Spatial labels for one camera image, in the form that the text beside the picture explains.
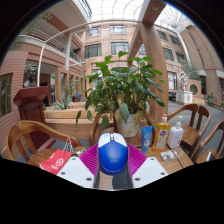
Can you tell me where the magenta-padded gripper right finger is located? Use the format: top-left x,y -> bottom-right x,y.
113,143 -> 169,190

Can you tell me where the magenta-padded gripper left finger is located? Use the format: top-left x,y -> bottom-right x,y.
56,143 -> 101,190

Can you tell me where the blue and white computer mouse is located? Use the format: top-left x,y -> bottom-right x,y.
97,132 -> 130,177

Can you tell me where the red and white shopping bag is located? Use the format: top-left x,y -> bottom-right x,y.
38,137 -> 75,175

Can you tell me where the clear blister pack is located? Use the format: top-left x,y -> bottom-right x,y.
159,149 -> 180,162

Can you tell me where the blue tube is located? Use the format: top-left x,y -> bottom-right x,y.
140,125 -> 154,155

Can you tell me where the yellow liquid bottle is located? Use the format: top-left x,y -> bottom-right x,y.
152,113 -> 171,153

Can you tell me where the white pump bottle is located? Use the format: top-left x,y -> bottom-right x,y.
166,121 -> 185,150

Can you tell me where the wooden armchair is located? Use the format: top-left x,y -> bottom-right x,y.
88,112 -> 116,148
191,120 -> 224,164
166,103 -> 212,158
0,119 -> 83,168

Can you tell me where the black notebook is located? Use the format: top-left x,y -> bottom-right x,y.
205,151 -> 218,163

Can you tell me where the spiky green agave plant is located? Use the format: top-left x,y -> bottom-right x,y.
49,93 -> 73,111

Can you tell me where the dark red wooden lectern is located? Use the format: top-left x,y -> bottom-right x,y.
12,85 -> 57,151

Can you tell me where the green plant in white pot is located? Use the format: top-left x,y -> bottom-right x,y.
75,50 -> 167,138

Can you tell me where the dark bust statue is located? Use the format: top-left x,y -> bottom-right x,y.
22,64 -> 38,89

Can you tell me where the white statue on pedestal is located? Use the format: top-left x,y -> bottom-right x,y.
175,70 -> 194,104

